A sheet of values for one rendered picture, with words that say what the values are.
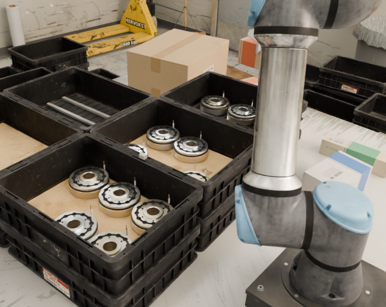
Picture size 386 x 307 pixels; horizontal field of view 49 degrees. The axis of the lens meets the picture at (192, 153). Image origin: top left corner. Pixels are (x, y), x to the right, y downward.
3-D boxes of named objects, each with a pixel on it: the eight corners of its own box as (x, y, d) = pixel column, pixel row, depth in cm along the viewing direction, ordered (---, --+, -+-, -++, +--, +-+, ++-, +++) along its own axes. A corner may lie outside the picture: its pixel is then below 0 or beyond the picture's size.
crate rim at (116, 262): (205, 195, 99) (206, 187, 98) (113, 275, 78) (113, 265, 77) (87, 139, 118) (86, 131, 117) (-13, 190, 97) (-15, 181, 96)
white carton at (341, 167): (333, 172, 146) (339, 150, 141) (365, 189, 139) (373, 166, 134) (298, 194, 135) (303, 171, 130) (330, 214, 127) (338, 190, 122)
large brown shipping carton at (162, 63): (186, 110, 180) (188, 65, 169) (128, 93, 192) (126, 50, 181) (225, 79, 210) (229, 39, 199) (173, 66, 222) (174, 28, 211)
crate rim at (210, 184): (266, 144, 120) (267, 137, 119) (205, 195, 99) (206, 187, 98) (157, 102, 139) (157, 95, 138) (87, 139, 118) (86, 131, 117)
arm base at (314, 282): (375, 284, 92) (386, 250, 87) (332, 320, 84) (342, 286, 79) (318, 244, 102) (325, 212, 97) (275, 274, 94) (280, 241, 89)
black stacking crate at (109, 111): (156, 128, 144) (156, 97, 138) (90, 166, 123) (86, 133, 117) (76, 95, 163) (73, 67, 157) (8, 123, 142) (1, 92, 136)
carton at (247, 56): (301, 67, 133) (305, 44, 129) (281, 77, 125) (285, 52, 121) (258, 53, 141) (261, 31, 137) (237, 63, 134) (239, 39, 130)
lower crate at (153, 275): (200, 258, 110) (203, 223, 104) (119, 342, 89) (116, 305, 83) (93, 197, 129) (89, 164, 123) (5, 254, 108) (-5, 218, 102)
